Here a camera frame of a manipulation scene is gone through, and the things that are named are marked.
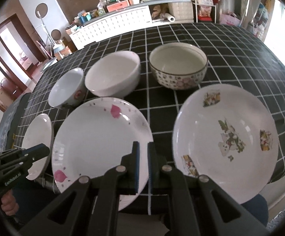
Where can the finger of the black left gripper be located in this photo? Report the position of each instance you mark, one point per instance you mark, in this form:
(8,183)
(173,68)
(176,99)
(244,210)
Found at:
(37,152)

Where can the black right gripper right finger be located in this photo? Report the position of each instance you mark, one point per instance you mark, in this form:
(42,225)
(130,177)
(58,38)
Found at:
(197,205)

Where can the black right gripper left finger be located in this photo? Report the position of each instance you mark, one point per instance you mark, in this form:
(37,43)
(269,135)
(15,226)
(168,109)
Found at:
(90,205)

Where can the small white plate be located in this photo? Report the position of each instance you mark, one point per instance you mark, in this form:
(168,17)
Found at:
(39,131)

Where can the white plate pink petals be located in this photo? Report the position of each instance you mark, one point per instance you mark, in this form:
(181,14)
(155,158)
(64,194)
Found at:
(95,137)

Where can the small white bowl red mark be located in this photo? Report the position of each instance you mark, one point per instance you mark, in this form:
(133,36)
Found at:
(69,90)

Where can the white plate floral stickers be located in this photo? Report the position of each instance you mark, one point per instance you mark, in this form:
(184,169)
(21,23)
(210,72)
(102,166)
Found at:
(226,133)

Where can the plain white bowl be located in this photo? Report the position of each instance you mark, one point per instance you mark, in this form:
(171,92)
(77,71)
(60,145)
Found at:
(115,75)

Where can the floral patterned ceramic bowl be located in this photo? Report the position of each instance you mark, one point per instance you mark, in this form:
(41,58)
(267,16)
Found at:
(178,66)

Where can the person's left hand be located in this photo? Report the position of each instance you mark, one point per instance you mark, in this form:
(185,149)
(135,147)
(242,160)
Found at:
(9,205)

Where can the white low cabinet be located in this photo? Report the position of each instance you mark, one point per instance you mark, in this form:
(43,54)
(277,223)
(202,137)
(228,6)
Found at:
(134,17)

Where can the black white grid tablecloth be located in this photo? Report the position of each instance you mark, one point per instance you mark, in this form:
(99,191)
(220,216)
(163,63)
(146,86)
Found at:
(235,57)

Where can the paper towel roll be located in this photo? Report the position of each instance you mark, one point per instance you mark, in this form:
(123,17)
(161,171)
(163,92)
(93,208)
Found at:
(169,17)

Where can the pink shopping bag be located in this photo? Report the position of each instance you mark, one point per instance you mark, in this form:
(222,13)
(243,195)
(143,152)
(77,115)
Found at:
(229,19)

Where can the white wicker basket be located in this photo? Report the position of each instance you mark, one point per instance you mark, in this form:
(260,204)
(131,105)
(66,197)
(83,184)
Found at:
(181,10)

